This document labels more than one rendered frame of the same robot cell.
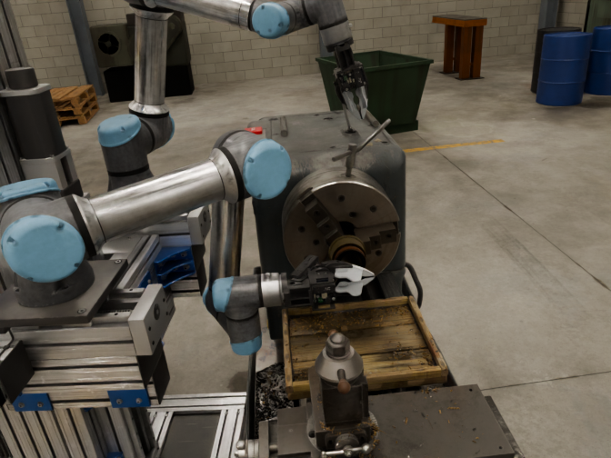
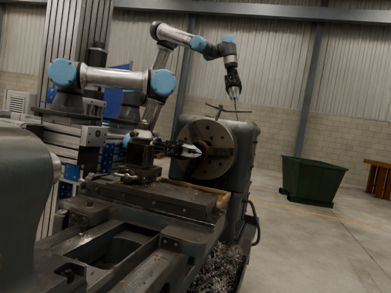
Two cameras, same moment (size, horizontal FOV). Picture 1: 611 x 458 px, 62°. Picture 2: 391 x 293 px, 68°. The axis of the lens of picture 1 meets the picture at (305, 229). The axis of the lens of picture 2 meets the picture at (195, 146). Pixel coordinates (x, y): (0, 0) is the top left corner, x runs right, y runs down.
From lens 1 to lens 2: 74 cm
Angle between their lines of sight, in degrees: 28
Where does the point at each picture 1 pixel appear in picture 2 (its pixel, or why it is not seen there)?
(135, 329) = (84, 130)
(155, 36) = (161, 57)
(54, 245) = (64, 69)
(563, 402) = not seen: outside the picture
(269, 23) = (195, 42)
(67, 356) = (55, 138)
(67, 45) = (168, 127)
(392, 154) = (246, 125)
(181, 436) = not seen: hidden behind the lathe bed
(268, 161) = (164, 76)
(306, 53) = not seen: hidden behind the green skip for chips
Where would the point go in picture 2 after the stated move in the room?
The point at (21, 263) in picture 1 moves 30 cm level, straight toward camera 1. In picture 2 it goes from (50, 71) to (26, 56)
